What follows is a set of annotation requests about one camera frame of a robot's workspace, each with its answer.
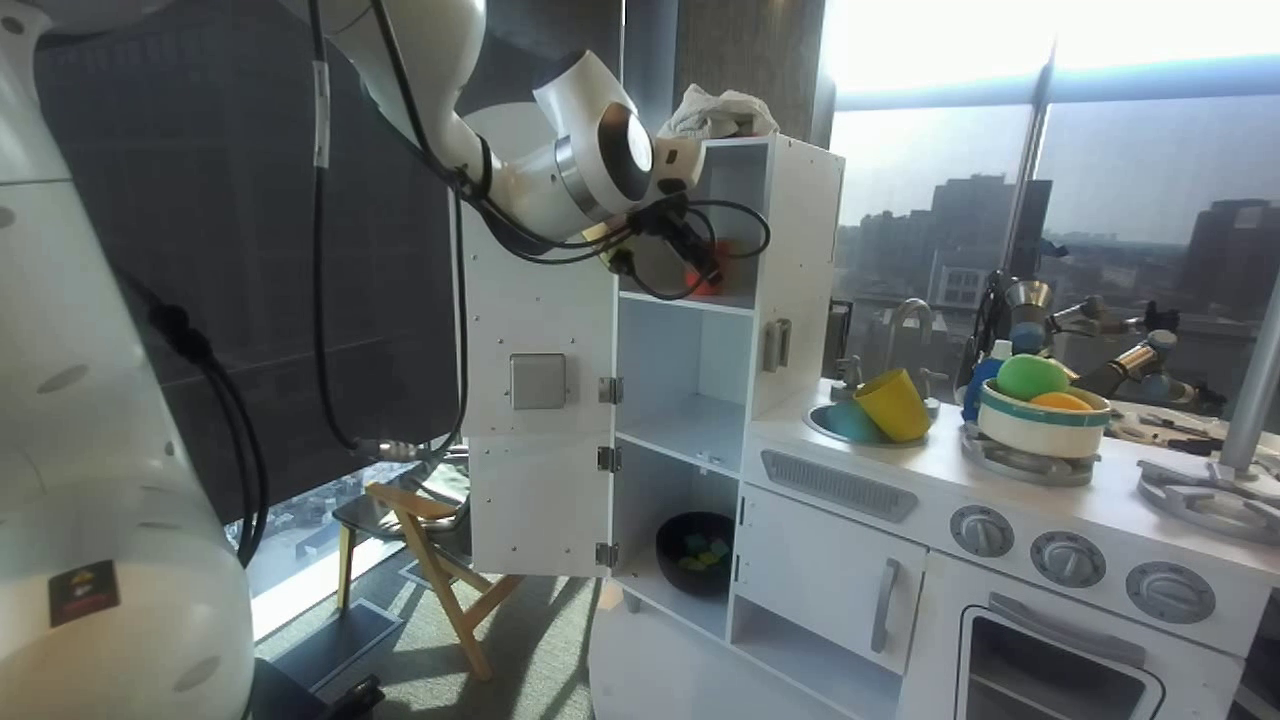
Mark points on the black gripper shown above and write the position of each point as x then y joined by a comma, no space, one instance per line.
664,247

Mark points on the large yellow plastic cup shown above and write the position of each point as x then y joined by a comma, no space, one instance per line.
897,405

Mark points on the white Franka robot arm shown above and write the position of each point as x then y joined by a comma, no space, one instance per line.
83,400

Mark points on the tall white cabinet door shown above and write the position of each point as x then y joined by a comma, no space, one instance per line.
532,332

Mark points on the teal plastic cup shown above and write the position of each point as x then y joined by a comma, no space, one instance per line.
843,424

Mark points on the short white cabinet door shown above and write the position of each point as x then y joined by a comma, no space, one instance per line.
532,505

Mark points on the white toy kitchen cabinet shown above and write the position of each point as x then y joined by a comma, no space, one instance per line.
827,535

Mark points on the crumpled white cloth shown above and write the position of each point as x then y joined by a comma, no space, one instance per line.
721,113

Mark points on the black bowl with toys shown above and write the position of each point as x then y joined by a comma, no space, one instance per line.
692,552

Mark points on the wooden folding stool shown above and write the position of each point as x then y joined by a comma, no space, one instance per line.
427,535

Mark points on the green plastic bowl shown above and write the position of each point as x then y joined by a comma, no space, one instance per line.
1028,375

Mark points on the white pot with green stripe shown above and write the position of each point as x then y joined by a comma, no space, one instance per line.
1040,428

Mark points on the brown bottle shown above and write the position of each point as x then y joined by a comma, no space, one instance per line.
1145,354

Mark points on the grey floor box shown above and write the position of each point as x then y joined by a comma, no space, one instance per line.
324,654

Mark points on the grey metal pole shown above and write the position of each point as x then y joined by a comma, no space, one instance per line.
1249,385

